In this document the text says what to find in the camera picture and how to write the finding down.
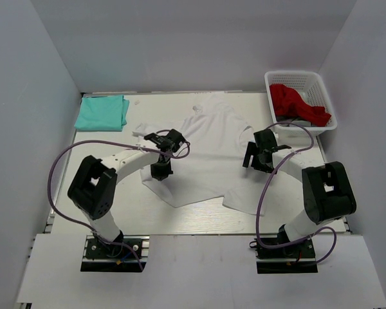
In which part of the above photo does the white t-shirt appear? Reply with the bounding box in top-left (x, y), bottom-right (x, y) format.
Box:
top-left (133, 94), bottom-right (267, 214)

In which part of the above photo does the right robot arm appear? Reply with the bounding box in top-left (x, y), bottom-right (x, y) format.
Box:
top-left (243, 128), bottom-right (356, 257)

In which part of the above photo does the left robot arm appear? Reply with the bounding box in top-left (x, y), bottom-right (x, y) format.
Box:
top-left (68, 129), bottom-right (190, 257)

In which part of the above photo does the grey t-shirt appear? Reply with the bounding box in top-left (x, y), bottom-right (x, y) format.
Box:
top-left (277, 117), bottom-right (312, 127)

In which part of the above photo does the red t-shirt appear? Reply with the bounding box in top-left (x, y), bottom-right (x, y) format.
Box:
top-left (269, 84), bottom-right (331, 127)

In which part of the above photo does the folded teal t-shirt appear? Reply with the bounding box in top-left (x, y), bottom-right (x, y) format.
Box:
top-left (74, 95), bottom-right (129, 132)

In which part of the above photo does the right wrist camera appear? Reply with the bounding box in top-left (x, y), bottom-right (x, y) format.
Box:
top-left (272, 133), bottom-right (291, 153)

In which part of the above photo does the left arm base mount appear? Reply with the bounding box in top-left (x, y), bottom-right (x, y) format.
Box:
top-left (80, 236), bottom-right (149, 273)

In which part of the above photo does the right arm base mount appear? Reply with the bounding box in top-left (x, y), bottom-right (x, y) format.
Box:
top-left (249, 239), bottom-right (318, 274)

